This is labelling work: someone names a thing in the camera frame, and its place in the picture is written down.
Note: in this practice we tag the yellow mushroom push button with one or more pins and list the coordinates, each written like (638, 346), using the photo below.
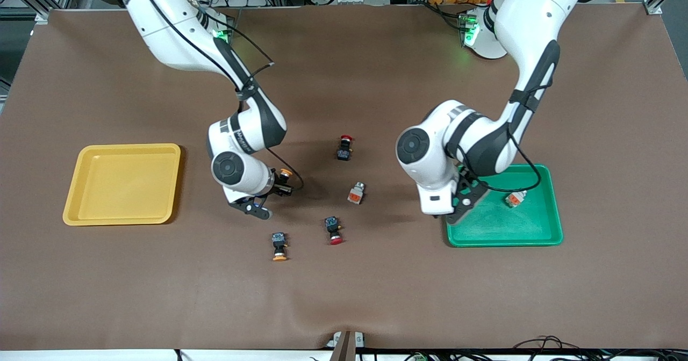
(279, 240)
(286, 173)

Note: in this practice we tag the white square push button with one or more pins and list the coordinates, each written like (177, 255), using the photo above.
(356, 194)
(514, 200)

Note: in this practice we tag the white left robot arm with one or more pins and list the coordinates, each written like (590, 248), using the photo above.
(532, 22)

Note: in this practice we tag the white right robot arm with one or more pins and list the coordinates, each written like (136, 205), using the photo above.
(172, 38)

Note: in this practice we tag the red mushroom push button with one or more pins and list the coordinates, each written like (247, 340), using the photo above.
(344, 152)
(333, 226)

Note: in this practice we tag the green plastic tray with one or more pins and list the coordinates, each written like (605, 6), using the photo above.
(516, 226)

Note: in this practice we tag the yellow plastic tray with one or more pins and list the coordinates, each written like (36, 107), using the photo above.
(123, 186)

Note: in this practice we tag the brown table mat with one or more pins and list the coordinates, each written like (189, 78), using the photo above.
(344, 296)

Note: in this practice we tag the metal bracket post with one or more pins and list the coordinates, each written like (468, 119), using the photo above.
(344, 347)

